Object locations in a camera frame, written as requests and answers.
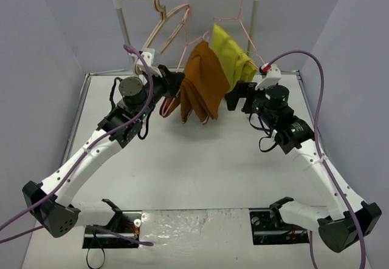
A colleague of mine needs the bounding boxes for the yellow-green folded trousers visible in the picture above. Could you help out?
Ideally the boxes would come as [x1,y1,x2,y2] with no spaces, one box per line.
[211,24,258,92]

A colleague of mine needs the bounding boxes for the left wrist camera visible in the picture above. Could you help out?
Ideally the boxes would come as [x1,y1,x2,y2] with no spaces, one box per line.
[129,48,162,77]

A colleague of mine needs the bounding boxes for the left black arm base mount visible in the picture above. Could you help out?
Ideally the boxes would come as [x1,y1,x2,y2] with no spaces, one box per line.
[82,199,141,268]

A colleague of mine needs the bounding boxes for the wooden clothes hanger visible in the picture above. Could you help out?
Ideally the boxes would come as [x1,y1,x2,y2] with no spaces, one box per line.
[133,0,191,75]

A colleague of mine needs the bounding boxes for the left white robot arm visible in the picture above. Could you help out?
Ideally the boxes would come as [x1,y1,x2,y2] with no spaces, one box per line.
[22,65,185,238]

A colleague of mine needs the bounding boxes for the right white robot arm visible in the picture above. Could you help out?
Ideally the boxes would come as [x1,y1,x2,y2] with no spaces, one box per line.
[225,81,382,253]

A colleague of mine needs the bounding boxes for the brown trousers with striped waistband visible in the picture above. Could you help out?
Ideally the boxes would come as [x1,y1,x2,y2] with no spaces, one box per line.
[159,41,230,124]

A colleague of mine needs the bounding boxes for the pink wire hanger holding trousers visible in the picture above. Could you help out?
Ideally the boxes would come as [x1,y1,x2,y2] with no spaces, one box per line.
[213,0,270,72]

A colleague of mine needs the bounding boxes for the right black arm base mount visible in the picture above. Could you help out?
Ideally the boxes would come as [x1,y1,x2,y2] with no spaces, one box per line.
[249,208,309,245]

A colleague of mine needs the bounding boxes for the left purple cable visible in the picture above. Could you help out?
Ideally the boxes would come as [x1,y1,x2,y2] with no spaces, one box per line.
[0,44,154,247]

